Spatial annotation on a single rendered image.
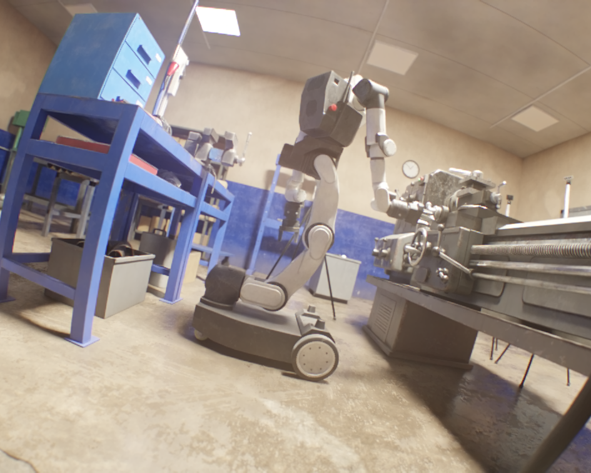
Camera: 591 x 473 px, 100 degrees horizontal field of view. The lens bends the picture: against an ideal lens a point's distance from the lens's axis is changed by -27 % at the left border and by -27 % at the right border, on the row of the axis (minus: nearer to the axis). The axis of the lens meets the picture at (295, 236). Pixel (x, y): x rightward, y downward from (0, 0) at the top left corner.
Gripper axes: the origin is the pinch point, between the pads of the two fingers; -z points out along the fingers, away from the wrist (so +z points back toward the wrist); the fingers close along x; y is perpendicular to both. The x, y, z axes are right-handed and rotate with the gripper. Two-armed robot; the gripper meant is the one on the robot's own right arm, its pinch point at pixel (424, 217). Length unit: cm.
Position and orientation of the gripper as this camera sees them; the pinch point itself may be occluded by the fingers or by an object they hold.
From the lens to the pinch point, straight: 165.4
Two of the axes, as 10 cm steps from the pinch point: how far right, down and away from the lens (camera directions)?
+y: -1.4, 6.0, -7.9
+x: -2.1, 7.6, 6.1
